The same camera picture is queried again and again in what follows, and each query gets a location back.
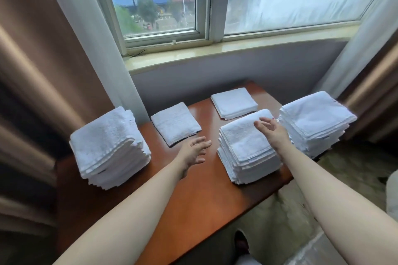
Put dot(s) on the person's left hand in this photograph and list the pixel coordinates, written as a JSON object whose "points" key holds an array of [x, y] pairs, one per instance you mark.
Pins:
{"points": [[190, 153]]}

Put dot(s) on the brown curtain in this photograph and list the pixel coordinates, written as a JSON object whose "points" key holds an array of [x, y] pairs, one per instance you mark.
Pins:
{"points": [[34, 87], [373, 97]]}

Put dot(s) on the person's right hand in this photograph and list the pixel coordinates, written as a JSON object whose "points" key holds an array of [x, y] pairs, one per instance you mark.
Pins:
{"points": [[275, 133]]}

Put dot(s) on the folded white towel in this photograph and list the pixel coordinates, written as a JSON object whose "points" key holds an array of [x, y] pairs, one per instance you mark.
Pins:
{"points": [[175, 123], [234, 102]]}

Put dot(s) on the beige window sill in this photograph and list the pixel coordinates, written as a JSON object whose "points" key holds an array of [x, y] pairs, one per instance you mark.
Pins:
{"points": [[233, 49]]}

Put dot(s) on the person's right forearm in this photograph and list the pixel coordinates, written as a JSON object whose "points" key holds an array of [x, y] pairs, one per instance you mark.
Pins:
{"points": [[329, 202]]}

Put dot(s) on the stack of white towels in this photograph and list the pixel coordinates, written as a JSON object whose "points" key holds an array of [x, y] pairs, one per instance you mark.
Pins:
{"points": [[317, 118], [245, 150], [108, 150]]}

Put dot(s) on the person's right thumb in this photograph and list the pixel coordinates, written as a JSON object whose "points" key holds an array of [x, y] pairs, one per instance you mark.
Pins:
{"points": [[259, 126]]}

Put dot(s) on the person's left forearm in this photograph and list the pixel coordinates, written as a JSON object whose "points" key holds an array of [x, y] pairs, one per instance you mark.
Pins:
{"points": [[124, 212]]}

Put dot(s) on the person's left thumb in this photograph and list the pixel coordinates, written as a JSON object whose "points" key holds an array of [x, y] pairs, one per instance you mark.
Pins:
{"points": [[198, 159]]}

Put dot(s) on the white window frame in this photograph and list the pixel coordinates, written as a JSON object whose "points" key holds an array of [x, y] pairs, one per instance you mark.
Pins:
{"points": [[214, 0]]}

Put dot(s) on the white sheer curtain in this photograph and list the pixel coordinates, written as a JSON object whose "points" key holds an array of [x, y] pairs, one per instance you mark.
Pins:
{"points": [[93, 41], [357, 56]]}

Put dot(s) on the brown shoe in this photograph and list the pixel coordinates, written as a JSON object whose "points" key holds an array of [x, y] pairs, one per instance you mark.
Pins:
{"points": [[242, 243]]}

